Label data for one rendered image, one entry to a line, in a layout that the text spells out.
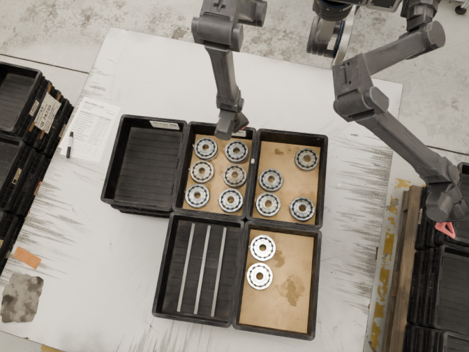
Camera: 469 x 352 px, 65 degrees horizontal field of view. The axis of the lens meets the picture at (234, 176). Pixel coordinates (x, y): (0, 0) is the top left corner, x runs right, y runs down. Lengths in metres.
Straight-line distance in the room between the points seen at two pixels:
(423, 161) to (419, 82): 1.95
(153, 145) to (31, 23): 2.10
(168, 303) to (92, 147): 0.87
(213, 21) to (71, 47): 2.51
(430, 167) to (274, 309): 0.79
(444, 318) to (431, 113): 1.39
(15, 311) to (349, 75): 1.64
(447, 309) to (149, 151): 1.63
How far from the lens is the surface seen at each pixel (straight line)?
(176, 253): 1.57
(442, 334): 1.97
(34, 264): 1.94
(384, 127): 0.97
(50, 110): 2.57
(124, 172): 1.72
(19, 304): 1.94
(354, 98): 0.91
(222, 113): 1.23
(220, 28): 0.85
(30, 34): 3.53
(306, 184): 1.61
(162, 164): 1.68
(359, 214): 1.77
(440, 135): 2.88
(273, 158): 1.64
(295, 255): 1.55
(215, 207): 1.58
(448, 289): 2.21
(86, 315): 1.81
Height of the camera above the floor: 2.36
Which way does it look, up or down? 72 degrees down
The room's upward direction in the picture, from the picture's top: 9 degrees counter-clockwise
